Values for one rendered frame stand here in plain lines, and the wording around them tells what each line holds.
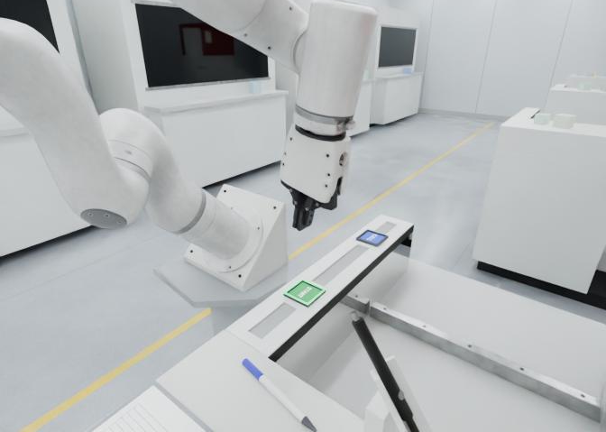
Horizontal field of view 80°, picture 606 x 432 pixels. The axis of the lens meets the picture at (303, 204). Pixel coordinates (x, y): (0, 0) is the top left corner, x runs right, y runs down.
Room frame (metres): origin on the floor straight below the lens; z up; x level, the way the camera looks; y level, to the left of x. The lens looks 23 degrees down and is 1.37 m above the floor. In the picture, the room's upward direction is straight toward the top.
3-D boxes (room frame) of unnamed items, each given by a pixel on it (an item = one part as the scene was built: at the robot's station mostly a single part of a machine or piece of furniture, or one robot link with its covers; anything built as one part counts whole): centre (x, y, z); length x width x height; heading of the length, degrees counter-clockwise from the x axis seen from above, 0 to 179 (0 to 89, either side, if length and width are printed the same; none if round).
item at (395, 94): (7.62, -1.57, 1.00); 1.80 x 1.08 x 2.00; 142
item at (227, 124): (4.13, 1.12, 1.00); 1.80 x 1.08 x 2.00; 142
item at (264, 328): (0.64, -0.08, 0.89); 0.55 x 0.09 x 0.14; 142
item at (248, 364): (0.33, 0.03, 0.97); 0.14 x 0.01 x 0.01; 44
